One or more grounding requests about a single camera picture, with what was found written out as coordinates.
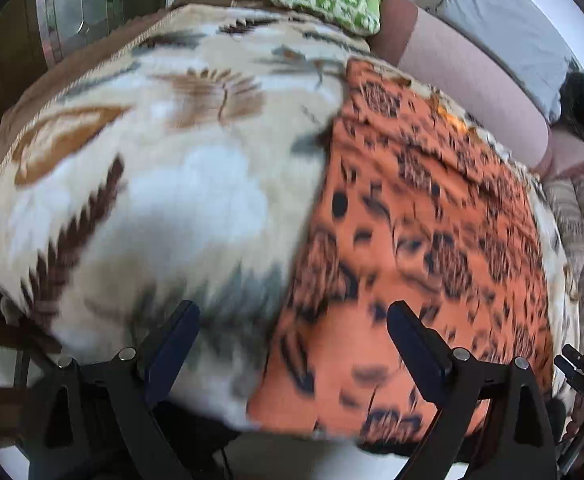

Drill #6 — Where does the silver embossed door panel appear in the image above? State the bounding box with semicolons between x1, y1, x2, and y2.
34;0;167;68

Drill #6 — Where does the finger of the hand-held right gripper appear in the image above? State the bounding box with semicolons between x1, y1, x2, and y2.
553;344;584;386

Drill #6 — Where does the pink bolster cushion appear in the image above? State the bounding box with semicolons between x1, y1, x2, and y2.
369;0;584;181

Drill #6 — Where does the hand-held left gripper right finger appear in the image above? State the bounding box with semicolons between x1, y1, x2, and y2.
387;300;558;480

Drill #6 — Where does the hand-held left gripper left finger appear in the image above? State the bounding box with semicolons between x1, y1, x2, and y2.
29;300;203;480

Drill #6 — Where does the orange black patterned cloth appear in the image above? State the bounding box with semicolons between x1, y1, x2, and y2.
247;57;555;456

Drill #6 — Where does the grey pillow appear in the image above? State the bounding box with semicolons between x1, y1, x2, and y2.
424;0;584;126

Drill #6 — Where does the cream leaf print blanket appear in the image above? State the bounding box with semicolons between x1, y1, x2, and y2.
0;0;583;441

